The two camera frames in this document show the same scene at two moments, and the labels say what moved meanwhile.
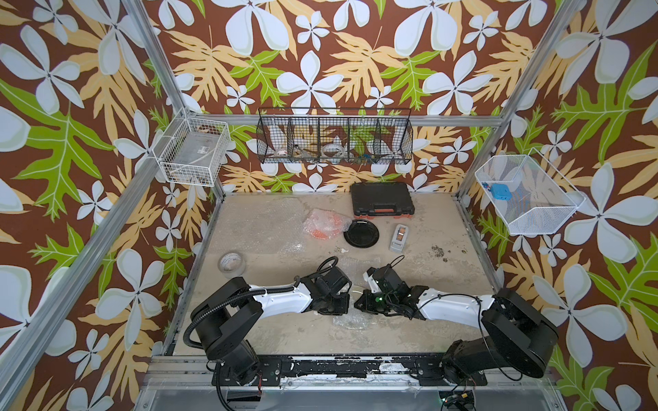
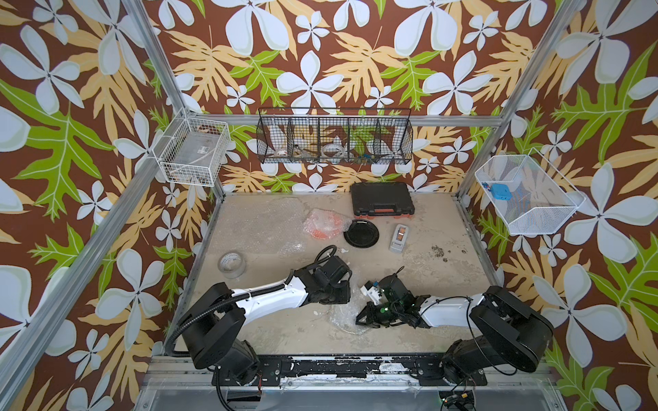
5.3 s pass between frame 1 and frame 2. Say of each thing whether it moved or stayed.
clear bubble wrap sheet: stayed
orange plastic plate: stayed
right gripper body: moved
